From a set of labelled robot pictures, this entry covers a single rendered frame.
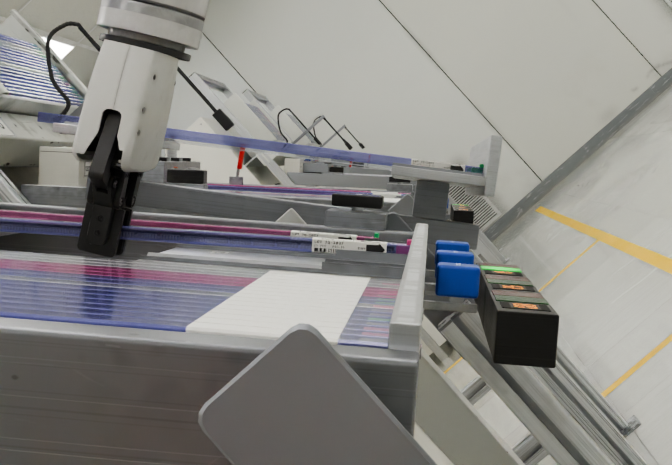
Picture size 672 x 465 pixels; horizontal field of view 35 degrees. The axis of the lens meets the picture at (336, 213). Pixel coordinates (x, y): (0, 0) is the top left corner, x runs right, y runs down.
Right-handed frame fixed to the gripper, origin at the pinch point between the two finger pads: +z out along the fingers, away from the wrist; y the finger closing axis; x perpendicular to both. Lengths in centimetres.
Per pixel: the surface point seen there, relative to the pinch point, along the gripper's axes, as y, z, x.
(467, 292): 12.2, -3.2, 29.3
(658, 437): -149, 35, 86
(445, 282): 12.2, -3.6, 27.7
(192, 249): 2.1, -0.3, 7.9
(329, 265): 12.3, -2.8, 19.6
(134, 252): -19.0, 4.2, -2.0
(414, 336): 47, -5, 26
